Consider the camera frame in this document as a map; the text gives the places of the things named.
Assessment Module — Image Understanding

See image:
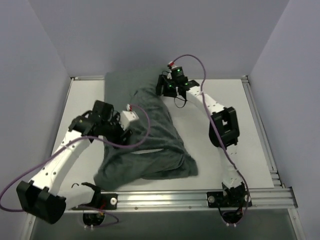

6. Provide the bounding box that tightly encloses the thin black cable loop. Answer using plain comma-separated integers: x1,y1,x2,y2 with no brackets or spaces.
173,88,188,109

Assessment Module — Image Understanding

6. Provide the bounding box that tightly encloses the front aluminium rail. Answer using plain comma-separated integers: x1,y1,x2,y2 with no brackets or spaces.
26,187,299,215

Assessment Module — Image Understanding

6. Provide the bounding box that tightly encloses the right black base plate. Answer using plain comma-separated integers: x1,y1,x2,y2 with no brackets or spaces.
206,190,253,208

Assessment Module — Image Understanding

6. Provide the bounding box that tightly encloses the zebra pillowcase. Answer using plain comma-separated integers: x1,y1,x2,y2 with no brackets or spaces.
93,67,198,191

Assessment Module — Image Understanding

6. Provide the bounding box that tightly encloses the aluminium rail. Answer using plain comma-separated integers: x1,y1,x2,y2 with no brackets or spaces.
26,187,299,215
241,75,286,188

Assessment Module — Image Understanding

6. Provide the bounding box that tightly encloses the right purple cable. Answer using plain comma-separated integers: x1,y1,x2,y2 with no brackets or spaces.
172,54,251,201

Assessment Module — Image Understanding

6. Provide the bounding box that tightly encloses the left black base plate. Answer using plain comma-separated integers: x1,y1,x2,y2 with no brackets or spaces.
73,193,118,210

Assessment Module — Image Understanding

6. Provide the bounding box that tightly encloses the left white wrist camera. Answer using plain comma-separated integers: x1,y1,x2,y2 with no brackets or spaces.
119,104,139,130

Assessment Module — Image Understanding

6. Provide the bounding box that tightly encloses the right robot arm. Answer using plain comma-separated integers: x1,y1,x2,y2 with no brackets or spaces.
155,62,249,207

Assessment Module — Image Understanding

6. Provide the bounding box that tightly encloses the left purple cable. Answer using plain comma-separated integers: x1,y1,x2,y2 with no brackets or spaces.
0,104,152,212

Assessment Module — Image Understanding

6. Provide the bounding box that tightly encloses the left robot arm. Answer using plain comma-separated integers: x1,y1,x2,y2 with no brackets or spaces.
16,100,139,224

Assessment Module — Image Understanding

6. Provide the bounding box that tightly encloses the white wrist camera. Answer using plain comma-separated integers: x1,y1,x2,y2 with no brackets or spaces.
119,104,139,130
167,61,180,80

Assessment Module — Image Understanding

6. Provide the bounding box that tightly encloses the purple cable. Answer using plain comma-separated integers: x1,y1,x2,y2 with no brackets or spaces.
172,54,251,201
0,104,152,212

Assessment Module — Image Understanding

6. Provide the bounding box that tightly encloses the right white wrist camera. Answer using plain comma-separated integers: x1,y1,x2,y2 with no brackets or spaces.
167,61,180,80

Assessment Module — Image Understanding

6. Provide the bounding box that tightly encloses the right aluminium rail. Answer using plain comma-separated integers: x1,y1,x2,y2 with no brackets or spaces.
241,75,286,188

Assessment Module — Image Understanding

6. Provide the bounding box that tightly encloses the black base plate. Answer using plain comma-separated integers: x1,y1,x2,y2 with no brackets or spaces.
206,190,253,208
73,193,118,210

